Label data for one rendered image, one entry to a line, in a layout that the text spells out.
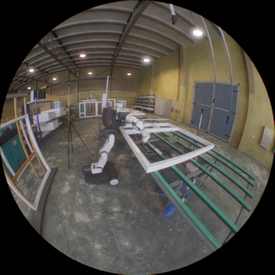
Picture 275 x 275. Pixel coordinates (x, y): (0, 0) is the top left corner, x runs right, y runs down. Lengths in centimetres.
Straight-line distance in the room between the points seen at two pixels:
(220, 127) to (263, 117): 343
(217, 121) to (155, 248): 712
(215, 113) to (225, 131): 144
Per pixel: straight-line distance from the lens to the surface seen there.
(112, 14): 863
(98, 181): 178
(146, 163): 86
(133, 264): 151
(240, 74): 770
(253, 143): 701
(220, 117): 715
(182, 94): 884
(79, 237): 163
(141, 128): 108
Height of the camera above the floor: 147
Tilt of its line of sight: 23 degrees down
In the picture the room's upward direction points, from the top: 4 degrees clockwise
